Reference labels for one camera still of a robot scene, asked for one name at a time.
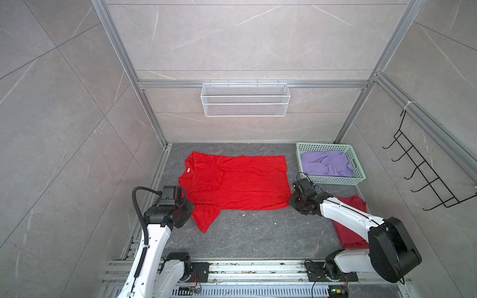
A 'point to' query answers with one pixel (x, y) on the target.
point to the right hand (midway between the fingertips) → (290, 199)
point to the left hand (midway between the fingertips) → (191, 203)
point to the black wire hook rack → (444, 194)
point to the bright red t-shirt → (215, 183)
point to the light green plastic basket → (302, 148)
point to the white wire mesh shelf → (245, 100)
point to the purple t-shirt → (327, 163)
